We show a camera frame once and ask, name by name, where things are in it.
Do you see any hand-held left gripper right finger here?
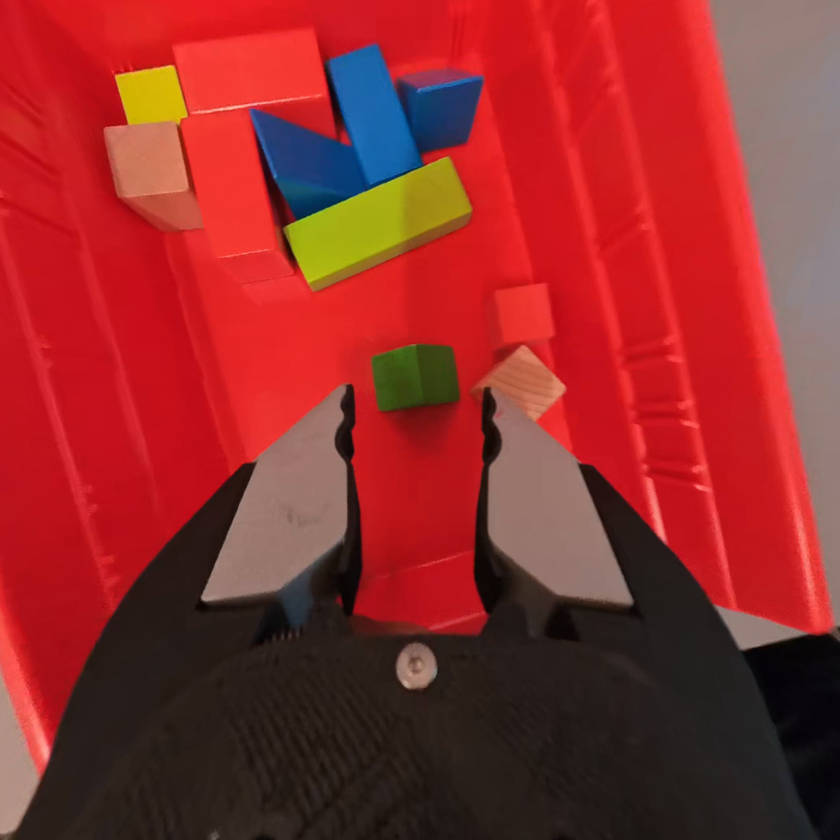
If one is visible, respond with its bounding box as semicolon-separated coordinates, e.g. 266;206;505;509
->
473;386;635;616

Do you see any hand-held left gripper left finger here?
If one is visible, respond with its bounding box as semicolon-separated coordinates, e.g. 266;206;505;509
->
199;383;364;616

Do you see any natural wooden cube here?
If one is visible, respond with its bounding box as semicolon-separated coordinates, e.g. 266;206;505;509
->
470;344;567;423

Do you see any green wooden cube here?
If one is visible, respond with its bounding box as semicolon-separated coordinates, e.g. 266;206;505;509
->
371;343;460;413

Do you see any lime green long block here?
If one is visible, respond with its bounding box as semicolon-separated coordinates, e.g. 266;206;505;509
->
282;155;473;293

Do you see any red plastic bin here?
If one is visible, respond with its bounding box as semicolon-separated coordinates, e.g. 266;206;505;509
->
0;0;834;775

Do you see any yellow wooden block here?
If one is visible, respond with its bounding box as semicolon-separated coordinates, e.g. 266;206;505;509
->
115;64;189;127

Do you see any red wooden cube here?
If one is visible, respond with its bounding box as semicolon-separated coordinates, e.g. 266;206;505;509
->
486;283;555;349

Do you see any long red wooden block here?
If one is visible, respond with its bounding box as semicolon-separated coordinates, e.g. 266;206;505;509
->
179;112;296;284

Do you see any blue wooden wedge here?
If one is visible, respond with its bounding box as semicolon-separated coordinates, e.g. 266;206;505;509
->
249;108;368;221

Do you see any pale pinkish wooden cube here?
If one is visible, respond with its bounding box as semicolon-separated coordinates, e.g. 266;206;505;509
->
103;121;204;234

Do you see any long blue wooden block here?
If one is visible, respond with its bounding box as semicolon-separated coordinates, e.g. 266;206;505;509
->
325;44;424;188

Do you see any short blue wooden block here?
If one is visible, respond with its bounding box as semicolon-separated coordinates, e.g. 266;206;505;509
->
397;67;485;155

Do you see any large red wooden block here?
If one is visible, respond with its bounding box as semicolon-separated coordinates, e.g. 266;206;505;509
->
172;28;339;139

